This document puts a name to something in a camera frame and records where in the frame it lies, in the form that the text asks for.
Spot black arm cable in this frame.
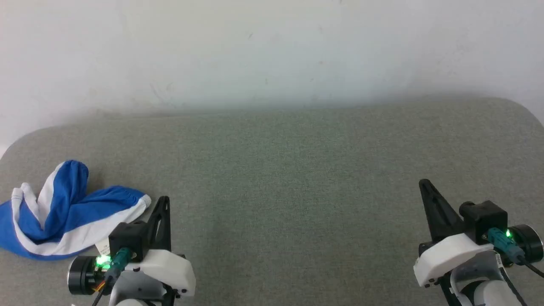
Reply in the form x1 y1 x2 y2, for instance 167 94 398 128
487 227 544 279
91 248 131 306

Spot grey fabric sofa cushion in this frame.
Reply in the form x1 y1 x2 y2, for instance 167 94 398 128
0 97 544 306

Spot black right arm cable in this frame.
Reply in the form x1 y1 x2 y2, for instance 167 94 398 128
487 227 544 279

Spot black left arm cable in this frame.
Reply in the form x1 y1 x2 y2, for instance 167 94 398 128
91 248 131 306

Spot blue and white shorts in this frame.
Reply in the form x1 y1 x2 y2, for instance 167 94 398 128
0 160 152 261

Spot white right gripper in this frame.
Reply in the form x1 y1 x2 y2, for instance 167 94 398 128
414 179 497 288

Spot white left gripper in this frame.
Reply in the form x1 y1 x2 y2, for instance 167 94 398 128
111 196 196 306

